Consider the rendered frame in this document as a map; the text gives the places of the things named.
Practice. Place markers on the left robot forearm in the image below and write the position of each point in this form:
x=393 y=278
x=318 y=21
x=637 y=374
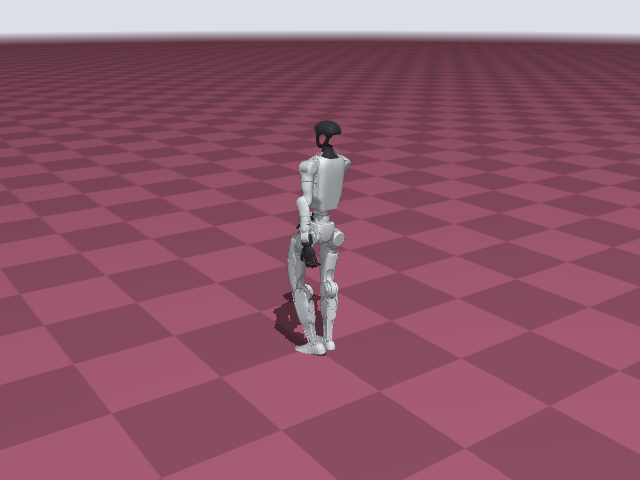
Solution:
x=305 y=219

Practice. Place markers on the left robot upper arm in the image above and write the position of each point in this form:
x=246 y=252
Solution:
x=307 y=169

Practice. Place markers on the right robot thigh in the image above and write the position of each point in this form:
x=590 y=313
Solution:
x=328 y=258

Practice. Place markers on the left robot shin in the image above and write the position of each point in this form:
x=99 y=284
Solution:
x=306 y=314

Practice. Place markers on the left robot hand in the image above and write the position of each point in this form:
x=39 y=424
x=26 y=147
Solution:
x=308 y=254

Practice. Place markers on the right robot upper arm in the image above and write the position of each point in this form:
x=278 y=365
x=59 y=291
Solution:
x=347 y=164

